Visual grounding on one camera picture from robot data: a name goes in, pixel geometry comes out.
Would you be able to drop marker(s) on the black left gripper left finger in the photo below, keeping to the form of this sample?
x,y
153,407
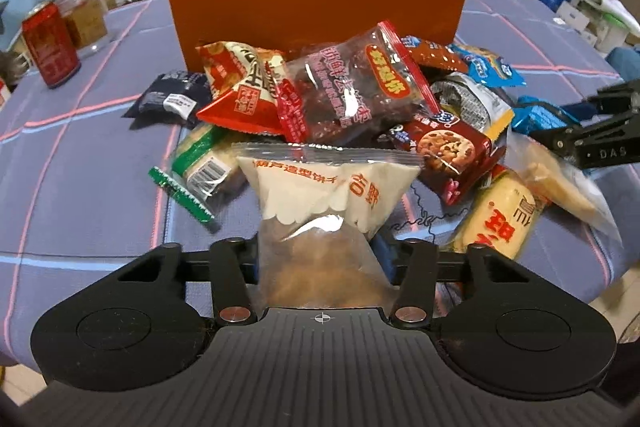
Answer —
x,y
149,320

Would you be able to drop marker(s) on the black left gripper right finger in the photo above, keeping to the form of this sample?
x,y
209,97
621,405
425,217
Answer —
x,y
498,325

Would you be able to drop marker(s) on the blue cookie packet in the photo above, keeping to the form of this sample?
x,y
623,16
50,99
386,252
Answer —
x,y
488,68

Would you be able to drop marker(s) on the clear white biscuit bag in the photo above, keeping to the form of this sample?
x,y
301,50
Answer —
x,y
321,206

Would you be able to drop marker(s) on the brown cookie packet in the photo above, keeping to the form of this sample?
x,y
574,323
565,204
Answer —
x,y
432,55

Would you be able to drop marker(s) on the clear bread snack bag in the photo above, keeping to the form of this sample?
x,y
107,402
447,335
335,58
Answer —
x,y
554,179

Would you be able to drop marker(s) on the blue foil snack packet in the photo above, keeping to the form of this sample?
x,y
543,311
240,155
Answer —
x,y
533,114

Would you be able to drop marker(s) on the yellow rice cracker packet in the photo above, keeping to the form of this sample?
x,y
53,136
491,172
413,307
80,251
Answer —
x,y
502,216

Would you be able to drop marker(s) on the blue purple checked tablecloth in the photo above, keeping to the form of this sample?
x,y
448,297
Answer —
x,y
77,201

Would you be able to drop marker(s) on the silver yellow snack packet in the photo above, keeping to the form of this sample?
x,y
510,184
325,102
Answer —
x,y
474,103

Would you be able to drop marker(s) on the red chocolate cookie packet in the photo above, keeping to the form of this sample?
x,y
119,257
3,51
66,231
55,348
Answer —
x,y
455,155

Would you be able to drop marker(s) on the green white cracker packet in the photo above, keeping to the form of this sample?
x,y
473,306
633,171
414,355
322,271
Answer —
x,y
203,174

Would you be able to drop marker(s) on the dark navy snack packet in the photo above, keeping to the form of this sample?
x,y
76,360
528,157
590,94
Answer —
x,y
172,98

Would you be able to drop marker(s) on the red dried fruit packet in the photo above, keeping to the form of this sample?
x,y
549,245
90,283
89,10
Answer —
x,y
339,94

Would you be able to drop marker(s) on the red white triangular snack packet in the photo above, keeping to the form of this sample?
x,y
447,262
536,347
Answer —
x,y
244,95

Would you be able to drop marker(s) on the red drink can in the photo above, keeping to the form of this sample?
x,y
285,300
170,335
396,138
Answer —
x,y
50,46

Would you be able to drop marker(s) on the clear plastic jar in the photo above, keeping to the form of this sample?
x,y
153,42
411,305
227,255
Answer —
x,y
85,21

